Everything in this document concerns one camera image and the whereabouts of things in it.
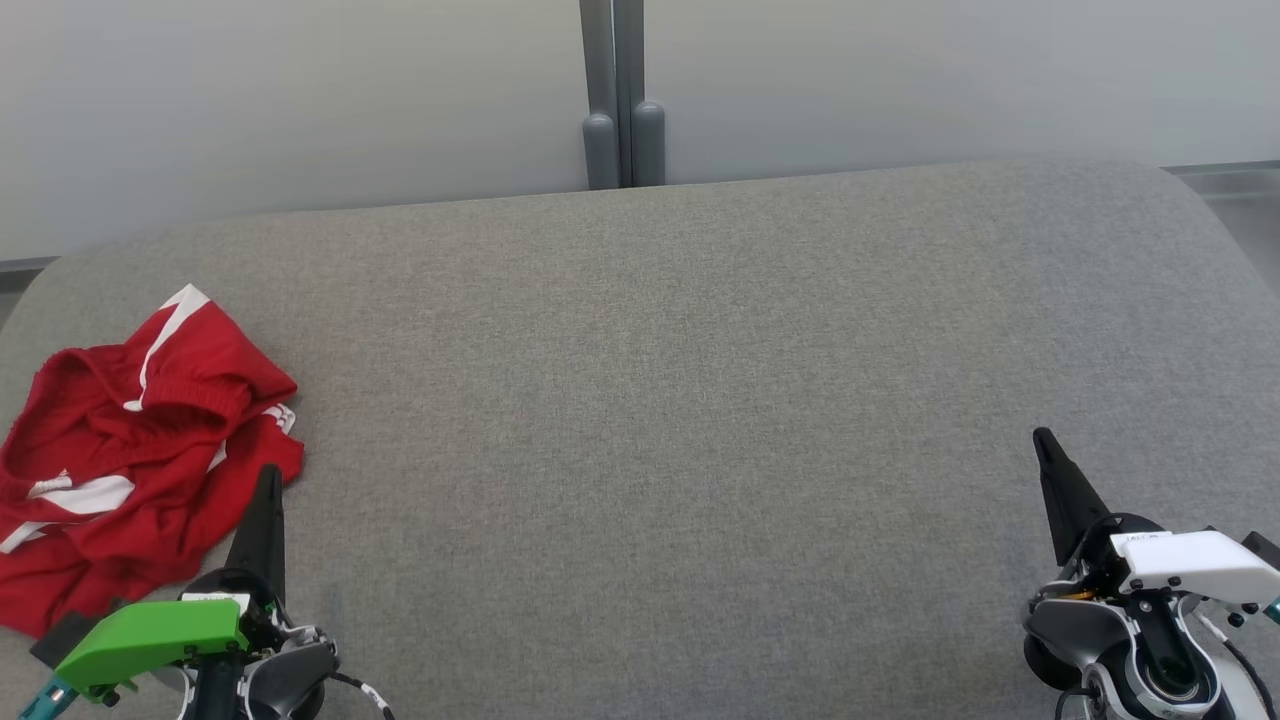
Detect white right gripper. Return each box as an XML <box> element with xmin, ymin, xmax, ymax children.
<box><xmin>1032</xmin><ymin>427</ymin><xmax>1280</xmax><ymax>607</ymax></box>

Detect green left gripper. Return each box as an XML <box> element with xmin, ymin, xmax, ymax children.
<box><xmin>52</xmin><ymin>463</ymin><xmax>306</xmax><ymax>703</ymax></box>

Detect red shirt white sleeves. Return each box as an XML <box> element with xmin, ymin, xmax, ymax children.
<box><xmin>0</xmin><ymin>405</ymin><xmax>306</xmax><ymax>641</ymax></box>

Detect red shorts white stripe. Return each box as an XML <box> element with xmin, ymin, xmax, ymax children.
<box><xmin>0</xmin><ymin>284</ymin><xmax>301</xmax><ymax>501</ymax></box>

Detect black white striped cable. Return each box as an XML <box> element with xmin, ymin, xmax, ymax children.
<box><xmin>325</xmin><ymin>668</ymin><xmax>396</xmax><ymax>720</ymax></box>

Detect black cable teal plug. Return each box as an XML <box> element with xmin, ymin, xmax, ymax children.
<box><xmin>18</xmin><ymin>675</ymin><xmax>81</xmax><ymax>720</ymax></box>

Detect grey metal frame post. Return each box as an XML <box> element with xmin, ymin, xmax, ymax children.
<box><xmin>579</xmin><ymin>0</ymin><xmax>667</xmax><ymax>191</ymax></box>

